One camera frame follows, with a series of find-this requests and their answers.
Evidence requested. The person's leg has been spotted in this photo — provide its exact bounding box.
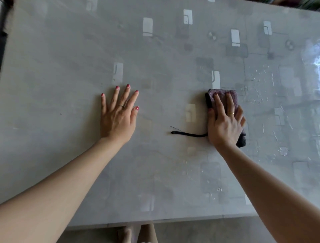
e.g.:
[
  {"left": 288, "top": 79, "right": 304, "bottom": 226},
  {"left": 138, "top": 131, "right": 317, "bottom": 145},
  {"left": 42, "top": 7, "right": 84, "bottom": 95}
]
[
  {"left": 117, "top": 226, "right": 133, "bottom": 243},
  {"left": 137, "top": 224, "right": 159, "bottom": 243}
]

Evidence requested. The person's left forearm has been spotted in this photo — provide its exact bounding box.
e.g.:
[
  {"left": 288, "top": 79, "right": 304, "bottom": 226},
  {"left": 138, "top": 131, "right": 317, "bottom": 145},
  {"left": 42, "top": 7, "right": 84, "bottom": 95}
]
[{"left": 0, "top": 137, "right": 126, "bottom": 243}]

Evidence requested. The person's right forearm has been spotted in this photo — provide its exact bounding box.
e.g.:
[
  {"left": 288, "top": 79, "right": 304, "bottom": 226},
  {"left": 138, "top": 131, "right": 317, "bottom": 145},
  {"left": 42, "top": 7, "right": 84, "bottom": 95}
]
[{"left": 215, "top": 144, "right": 320, "bottom": 243}]

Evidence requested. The purple and black cleaning cloth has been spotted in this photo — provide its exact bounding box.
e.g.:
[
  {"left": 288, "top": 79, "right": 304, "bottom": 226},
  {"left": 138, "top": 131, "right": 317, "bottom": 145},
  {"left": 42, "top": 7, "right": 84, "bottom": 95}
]
[{"left": 205, "top": 89, "right": 247, "bottom": 148}]

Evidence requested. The person's right leg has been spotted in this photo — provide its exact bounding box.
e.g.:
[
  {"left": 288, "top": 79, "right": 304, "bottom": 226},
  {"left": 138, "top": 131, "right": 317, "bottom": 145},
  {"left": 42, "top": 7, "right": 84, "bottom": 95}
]
[{"left": 137, "top": 224, "right": 159, "bottom": 243}]

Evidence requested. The person's left leg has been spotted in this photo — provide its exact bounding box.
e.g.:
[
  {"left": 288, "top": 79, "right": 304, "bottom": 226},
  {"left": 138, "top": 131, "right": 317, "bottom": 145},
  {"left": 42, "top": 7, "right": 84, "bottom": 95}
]
[{"left": 117, "top": 226, "right": 133, "bottom": 243}]

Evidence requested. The black cord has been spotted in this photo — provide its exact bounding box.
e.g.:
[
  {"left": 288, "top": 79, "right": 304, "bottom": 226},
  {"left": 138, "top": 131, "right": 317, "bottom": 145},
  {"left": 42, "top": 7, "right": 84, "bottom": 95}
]
[{"left": 170, "top": 126, "right": 209, "bottom": 138}]

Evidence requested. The person's left hand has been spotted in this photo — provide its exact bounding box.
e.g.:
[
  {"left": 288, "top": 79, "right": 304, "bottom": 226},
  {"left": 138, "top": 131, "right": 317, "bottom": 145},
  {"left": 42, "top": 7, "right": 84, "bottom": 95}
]
[{"left": 100, "top": 84, "right": 139, "bottom": 146}]

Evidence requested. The clear patterned table cover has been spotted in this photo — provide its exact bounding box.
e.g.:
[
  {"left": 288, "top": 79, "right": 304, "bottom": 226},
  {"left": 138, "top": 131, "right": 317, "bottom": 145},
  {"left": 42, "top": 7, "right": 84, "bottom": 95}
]
[{"left": 0, "top": 0, "right": 320, "bottom": 229}]

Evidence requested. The person's right hand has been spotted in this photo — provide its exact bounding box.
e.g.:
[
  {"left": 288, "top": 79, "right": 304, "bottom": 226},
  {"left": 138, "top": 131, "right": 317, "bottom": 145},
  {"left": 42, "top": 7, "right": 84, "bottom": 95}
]
[{"left": 207, "top": 92, "right": 247, "bottom": 149}]

